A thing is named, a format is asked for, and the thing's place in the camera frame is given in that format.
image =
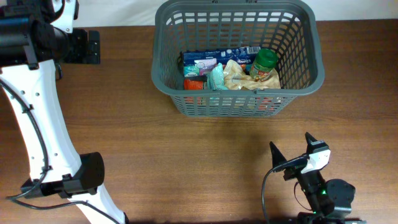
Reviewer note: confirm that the grey plastic laundry basket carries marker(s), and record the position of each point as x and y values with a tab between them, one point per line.
191	37

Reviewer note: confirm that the mint green snack packet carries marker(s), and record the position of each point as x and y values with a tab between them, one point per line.
215	79

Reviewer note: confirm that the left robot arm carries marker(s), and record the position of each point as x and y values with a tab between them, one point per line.
36	38

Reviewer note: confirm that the orange pasta package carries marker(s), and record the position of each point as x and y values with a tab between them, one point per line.
236	101

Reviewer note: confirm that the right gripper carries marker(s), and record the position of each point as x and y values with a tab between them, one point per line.
294	173

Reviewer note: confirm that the blue tissue box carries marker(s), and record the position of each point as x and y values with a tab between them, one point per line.
201	63

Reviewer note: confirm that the beige food pouch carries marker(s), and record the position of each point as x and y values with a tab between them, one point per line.
242	81

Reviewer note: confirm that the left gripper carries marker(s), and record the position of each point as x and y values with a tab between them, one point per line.
82	41

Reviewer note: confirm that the green lidded glass jar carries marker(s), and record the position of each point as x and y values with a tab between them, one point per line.
264	62

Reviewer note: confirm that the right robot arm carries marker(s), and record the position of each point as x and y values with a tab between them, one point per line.
329	201

